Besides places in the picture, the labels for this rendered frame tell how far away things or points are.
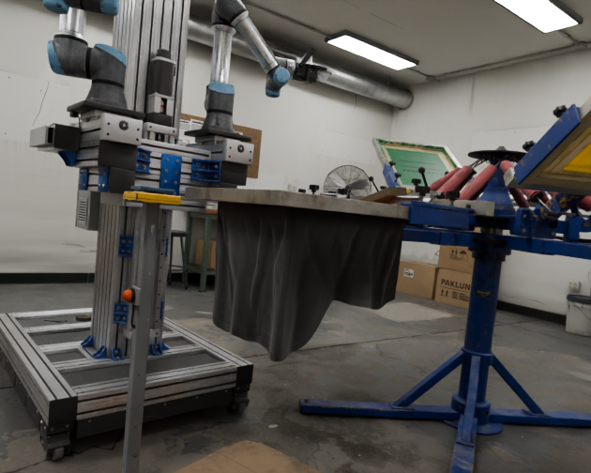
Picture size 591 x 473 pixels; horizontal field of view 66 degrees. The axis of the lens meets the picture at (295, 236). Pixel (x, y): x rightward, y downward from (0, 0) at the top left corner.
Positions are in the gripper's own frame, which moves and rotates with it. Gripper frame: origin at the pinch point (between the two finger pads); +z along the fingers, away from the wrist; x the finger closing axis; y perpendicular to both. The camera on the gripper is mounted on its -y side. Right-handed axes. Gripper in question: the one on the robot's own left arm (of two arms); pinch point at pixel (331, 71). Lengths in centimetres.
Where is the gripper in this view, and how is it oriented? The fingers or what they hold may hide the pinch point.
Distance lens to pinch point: 249.3
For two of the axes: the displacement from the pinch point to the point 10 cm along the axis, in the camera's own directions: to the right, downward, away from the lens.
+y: -1.4, 9.7, 1.8
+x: 2.8, 2.1, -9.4
